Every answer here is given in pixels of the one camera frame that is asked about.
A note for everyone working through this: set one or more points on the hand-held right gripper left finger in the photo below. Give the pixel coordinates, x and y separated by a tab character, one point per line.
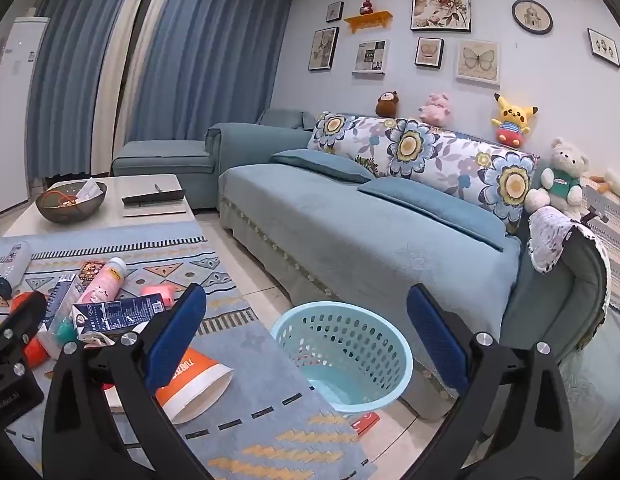
175	332

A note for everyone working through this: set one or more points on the knitted striped blanket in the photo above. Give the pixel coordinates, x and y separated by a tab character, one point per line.
615	240

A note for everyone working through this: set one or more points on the red flat packet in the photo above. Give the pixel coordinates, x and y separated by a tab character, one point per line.
366	422

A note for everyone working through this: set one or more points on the white paper in bowl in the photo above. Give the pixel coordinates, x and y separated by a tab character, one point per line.
90	189

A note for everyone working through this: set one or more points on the white coffee table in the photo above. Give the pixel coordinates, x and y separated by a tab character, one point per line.
140	220

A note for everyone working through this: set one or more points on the red gourd ornament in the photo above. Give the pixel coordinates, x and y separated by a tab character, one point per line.
366	6

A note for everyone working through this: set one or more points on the dark grey bowl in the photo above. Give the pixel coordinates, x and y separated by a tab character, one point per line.
85	212

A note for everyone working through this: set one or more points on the yellow plush toy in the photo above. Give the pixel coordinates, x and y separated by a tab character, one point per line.
512	120

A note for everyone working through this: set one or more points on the floral back cushion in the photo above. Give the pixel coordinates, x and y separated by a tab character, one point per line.
430	160

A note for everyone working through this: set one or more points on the orange plastic wrapper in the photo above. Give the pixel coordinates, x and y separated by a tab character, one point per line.
36	353

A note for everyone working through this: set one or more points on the orange snack packet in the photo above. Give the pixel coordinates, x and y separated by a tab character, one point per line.
92	269

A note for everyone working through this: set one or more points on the blue sofa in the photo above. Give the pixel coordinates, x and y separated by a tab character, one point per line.
340	245

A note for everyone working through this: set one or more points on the white standing air conditioner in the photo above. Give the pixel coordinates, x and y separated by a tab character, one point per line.
15	110

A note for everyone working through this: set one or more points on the black frame with figures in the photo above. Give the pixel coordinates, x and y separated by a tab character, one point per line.
604	47

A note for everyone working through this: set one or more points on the tall black picture frame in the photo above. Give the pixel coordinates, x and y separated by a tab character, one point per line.
323	49

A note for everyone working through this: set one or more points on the pink plastic packet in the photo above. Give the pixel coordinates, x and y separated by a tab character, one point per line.
157	292

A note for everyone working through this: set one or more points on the small blue pillow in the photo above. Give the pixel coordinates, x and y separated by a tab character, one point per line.
320	162

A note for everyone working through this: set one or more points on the white teddy bear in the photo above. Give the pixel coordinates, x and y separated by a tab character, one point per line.
565	165

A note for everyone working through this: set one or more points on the white sheer curtain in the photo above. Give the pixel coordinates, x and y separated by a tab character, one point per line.
117	60

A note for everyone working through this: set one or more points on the orange paper cup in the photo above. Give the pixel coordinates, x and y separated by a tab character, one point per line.
195	375

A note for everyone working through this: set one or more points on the black tray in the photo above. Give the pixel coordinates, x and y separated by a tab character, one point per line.
155	194

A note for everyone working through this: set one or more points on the tiny black picture frame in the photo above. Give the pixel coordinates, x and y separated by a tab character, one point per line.
335	11

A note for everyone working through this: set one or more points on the pink drink bottle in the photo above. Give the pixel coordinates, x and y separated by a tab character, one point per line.
102	285

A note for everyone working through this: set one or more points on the clear plastic bottle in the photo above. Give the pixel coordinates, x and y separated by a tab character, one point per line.
15	262

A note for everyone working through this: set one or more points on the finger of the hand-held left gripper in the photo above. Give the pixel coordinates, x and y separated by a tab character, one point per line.
22	317

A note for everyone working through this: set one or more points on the pink pig plush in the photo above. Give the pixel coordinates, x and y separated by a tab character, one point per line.
435	110

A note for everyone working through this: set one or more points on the floral armrest cover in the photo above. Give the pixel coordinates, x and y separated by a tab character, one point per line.
545	240

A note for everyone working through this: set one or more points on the patterned blue rug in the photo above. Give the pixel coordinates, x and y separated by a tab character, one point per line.
270	375

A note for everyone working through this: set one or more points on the white canvas print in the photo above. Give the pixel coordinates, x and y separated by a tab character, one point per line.
371	57

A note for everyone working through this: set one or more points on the butterfly picture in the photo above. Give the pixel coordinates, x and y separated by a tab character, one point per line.
478	61

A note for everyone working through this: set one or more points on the round black wall frame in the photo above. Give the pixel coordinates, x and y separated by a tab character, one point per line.
532	16

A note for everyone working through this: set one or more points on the light blue plastic basket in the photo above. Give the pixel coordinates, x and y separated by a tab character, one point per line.
390	355

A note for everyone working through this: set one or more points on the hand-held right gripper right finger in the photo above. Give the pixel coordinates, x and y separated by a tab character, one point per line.
435	340

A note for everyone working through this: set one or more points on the blue and white carton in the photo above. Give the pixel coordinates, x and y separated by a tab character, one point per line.
60	300

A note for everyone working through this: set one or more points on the brown monkey plush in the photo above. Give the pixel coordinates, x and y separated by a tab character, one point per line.
387	105

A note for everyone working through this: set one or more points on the blue curtain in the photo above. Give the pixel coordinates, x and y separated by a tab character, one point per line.
210	50
75	70

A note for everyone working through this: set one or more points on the cream plush doll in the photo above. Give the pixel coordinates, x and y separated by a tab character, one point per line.
612	182

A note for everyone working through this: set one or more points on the teal plastic wrapper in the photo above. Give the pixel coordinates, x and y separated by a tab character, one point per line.
67	331

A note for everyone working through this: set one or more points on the large flower picture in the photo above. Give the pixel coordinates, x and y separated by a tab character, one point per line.
441	6

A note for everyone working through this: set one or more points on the small black picture frame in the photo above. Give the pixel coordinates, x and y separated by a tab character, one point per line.
429	52

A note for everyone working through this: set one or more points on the orange wall shelf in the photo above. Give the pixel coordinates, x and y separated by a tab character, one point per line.
367	20

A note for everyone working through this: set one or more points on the dark blue milk carton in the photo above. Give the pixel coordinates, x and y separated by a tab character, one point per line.
120	312

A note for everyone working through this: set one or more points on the large blue pillow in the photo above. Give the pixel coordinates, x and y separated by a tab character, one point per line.
430	205

